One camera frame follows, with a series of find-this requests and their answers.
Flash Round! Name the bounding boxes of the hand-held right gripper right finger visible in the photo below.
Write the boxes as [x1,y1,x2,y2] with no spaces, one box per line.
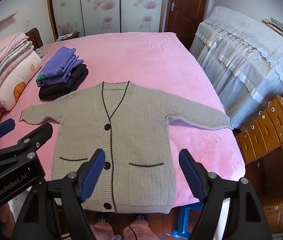
[178,149,279,240]

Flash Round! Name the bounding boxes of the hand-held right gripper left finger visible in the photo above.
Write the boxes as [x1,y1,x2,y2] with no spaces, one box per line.
[14,149,106,240]

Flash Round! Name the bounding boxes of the beige knitted cardigan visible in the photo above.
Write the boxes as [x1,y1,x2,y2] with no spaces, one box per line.
[19,80,234,215]

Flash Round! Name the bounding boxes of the folded black clothes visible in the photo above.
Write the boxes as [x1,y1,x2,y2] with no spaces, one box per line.
[39,64,89,101]

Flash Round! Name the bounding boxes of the folded purple clothes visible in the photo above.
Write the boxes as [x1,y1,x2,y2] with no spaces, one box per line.
[35,46,85,88]

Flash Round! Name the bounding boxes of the person's left hand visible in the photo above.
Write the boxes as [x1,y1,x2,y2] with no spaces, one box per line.
[0,201,17,240]

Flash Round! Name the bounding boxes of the blue plastic stool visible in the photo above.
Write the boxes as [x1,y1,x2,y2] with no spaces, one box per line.
[173,201,204,238]

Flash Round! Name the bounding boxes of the pink cartoon print pillow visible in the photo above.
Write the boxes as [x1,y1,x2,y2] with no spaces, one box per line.
[0,51,43,112]

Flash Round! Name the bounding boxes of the pink plush slipper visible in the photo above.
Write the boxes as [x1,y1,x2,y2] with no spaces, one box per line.
[123,214,149,240]
[93,214,114,240]

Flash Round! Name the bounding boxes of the folded pink striped quilt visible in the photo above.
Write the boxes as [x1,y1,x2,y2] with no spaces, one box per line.
[0,32,34,100]

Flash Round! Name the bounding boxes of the wooden drawer cabinet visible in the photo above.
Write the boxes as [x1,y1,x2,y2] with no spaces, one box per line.
[234,95,283,233]

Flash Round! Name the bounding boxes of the dark wooden headboard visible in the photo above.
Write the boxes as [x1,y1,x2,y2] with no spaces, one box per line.
[25,27,44,50]

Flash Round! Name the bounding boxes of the dark nightstand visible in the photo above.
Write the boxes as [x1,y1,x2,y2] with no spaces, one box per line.
[55,32,80,43]

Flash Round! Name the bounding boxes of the pink bed blanket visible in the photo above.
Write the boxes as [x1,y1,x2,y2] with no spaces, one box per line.
[0,31,247,210]

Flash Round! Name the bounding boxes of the floral sliding door wardrobe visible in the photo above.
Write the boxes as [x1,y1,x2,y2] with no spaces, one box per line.
[45,0,165,42]

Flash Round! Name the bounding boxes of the brown wooden door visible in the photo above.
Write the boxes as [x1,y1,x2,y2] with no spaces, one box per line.
[160,0,212,50]

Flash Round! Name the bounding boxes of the pile of books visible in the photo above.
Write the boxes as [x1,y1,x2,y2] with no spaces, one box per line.
[260,17,283,53]

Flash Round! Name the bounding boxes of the white wall shelf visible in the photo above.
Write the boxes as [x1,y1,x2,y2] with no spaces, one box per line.
[0,11,18,33]

